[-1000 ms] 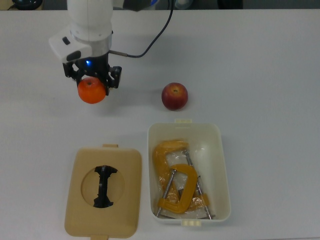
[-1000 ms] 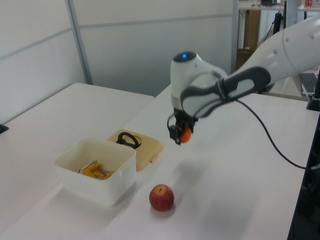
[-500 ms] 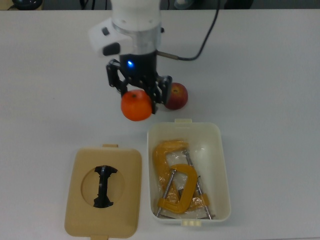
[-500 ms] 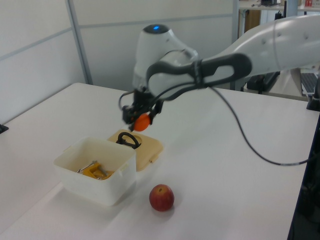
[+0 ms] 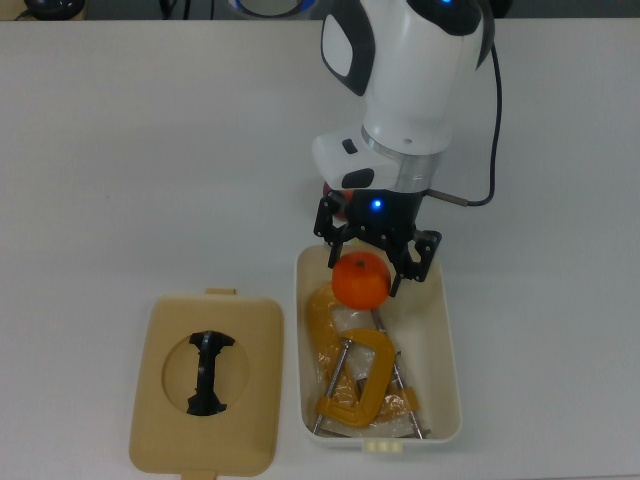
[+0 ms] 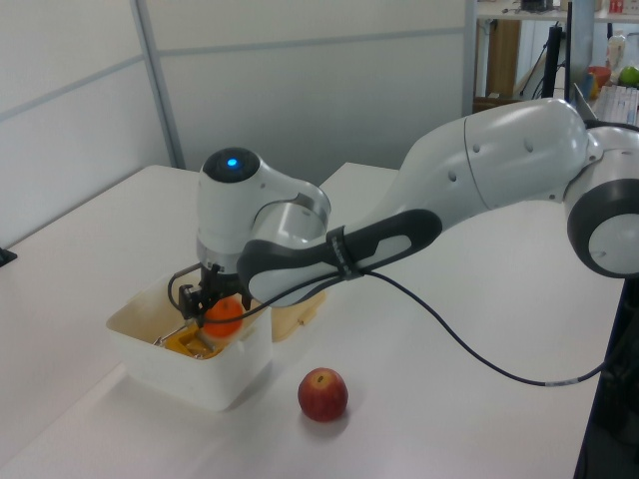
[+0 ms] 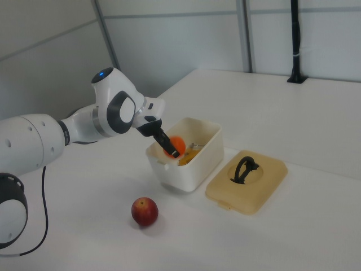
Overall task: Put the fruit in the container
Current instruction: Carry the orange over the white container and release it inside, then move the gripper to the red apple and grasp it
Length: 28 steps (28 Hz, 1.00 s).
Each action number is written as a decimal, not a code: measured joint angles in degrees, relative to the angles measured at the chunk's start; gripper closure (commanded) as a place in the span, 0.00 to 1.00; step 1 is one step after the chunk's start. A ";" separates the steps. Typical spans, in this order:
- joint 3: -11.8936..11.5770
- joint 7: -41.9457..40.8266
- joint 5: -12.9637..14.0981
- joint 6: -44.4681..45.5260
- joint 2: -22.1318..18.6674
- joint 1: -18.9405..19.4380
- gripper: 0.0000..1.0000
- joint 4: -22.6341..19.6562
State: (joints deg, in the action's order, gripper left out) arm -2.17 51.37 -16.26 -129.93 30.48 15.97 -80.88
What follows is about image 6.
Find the red apple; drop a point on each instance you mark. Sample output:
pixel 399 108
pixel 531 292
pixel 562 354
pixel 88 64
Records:
pixel 323 395

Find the large yellow C-clamp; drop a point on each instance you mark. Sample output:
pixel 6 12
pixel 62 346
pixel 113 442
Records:
pixel 192 345

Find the green apple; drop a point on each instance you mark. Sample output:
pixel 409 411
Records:
pixel 630 75

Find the orange mandarin fruit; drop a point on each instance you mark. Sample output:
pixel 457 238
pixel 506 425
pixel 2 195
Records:
pixel 224 319

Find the orange cup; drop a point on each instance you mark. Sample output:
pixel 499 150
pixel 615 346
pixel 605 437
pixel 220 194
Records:
pixel 599 80

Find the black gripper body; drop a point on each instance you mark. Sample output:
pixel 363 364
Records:
pixel 222 283

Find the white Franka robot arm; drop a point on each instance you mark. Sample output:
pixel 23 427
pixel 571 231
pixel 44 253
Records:
pixel 499 159

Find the grey partition post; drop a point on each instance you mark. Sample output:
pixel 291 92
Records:
pixel 470 55
pixel 159 85

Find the wooden cabinet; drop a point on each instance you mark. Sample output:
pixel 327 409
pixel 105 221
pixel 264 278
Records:
pixel 503 60

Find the pale plastic bottle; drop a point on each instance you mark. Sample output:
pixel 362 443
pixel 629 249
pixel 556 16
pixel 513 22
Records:
pixel 617 50

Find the black monitor stand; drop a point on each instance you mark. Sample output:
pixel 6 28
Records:
pixel 554 60

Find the beige container lid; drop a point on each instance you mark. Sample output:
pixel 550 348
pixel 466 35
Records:
pixel 294 319

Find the white plastic container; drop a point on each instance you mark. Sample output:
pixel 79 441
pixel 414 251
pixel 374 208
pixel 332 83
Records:
pixel 199 381

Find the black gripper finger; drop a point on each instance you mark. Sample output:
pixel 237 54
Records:
pixel 246 301
pixel 192 302

